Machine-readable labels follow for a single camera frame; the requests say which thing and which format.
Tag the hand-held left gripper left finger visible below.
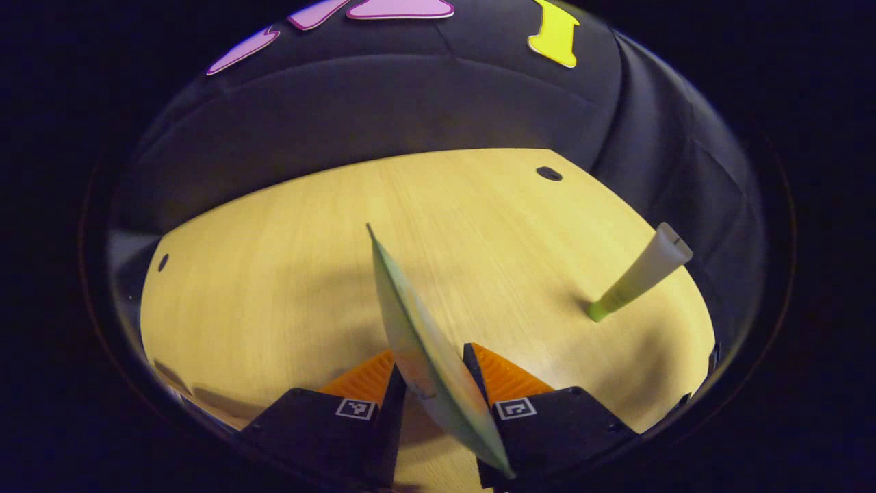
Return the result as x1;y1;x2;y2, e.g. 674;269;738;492
236;349;409;490

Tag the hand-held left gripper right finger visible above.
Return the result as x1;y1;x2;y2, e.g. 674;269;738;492
463;343;641;491

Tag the pale green sachet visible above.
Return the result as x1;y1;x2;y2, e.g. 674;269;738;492
365;222;516;480

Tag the white tube with green cap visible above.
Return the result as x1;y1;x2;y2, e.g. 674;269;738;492
587;221;695;323

